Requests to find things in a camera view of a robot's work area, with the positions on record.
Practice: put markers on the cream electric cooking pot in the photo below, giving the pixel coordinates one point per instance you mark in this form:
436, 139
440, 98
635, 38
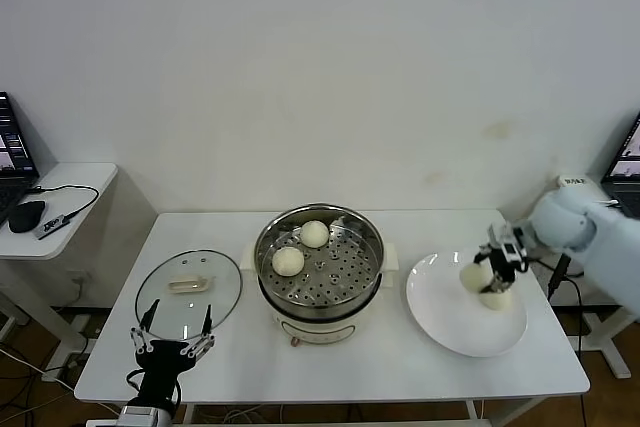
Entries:
315, 332

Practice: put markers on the black laptop beside mouse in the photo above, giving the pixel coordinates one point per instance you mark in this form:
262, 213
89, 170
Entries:
12, 137

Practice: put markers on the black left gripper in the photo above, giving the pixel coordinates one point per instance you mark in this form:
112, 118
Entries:
164, 359

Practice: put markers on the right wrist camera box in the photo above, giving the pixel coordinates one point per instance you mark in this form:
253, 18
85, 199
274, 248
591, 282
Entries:
509, 250

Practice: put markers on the round white plate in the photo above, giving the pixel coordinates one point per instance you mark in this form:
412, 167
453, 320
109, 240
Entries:
450, 317

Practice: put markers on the black computer mouse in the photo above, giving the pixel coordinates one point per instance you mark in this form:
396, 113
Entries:
27, 217

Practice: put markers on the white side desk with label box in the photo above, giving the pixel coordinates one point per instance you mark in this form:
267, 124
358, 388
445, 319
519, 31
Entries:
616, 361

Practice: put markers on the grey adapter with sticker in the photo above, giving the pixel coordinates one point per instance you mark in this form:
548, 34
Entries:
50, 227

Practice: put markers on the black laptop beside label box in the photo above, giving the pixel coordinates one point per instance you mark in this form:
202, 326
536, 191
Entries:
627, 162

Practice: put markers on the perforated steel steamer basket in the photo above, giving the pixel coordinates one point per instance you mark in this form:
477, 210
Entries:
350, 277

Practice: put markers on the white side desk with mouse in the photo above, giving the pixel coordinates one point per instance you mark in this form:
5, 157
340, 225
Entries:
80, 187

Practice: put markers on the white steamed baozi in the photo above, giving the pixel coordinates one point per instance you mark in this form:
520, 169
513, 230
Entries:
474, 278
314, 234
496, 301
287, 262

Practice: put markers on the white wall socket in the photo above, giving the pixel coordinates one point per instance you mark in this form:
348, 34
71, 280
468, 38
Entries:
82, 278

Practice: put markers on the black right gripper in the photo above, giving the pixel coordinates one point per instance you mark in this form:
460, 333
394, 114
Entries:
497, 237

